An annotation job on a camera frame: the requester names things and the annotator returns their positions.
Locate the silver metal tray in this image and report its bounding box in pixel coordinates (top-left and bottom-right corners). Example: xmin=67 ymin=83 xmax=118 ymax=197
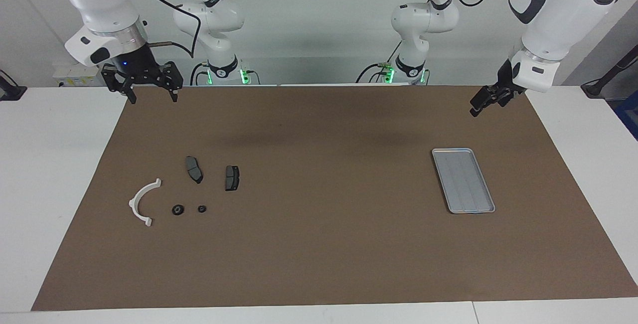
xmin=432 ymin=148 xmax=496 ymax=214

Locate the white power box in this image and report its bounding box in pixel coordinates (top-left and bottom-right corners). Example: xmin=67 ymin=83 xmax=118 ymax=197
xmin=52 ymin=63 xmax=108 ymax=88

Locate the elongated grey brake pad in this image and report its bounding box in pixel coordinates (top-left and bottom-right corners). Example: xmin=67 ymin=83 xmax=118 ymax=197
xmin=185 ymin=156 xmax=204 ymax=184

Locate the rectangular dark brake pad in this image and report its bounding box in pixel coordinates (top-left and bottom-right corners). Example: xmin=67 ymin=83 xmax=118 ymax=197
xmin=224 ymin=165 xmax=241 ymax=192

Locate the black table clamp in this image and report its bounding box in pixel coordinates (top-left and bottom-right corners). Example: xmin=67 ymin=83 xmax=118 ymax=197
xmin=0 ymin=69 xmax=28 ymax=101

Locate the blue object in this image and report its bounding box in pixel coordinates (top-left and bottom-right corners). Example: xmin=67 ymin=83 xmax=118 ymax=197
xmin=614 ymin=90 xmax=638 ymax=141

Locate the brown table mat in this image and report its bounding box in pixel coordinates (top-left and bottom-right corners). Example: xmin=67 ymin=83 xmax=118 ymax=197
xmin=31 ymin=85 xmax=638 ymax=312

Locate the black right base cable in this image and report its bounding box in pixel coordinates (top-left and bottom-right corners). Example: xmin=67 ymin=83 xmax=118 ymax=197
xmin=189 ymin=61 xmax=210 ymax=86

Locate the black base cable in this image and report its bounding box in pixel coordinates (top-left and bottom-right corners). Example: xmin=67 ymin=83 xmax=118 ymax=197
xmin=189 ymin=61 xmax=210 ymax=86
xmin=355 ymin=40 xmax=402 ymax=84

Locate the black left base cable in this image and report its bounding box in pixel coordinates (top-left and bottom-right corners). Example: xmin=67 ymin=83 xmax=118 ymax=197
xmin=355 ymin=40 xmax=402 ymax=84

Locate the white semicircular plastic bracket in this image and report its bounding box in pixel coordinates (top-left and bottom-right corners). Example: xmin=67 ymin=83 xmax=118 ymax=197
xmin=129 ymin=178 xmax=162 ymax=227

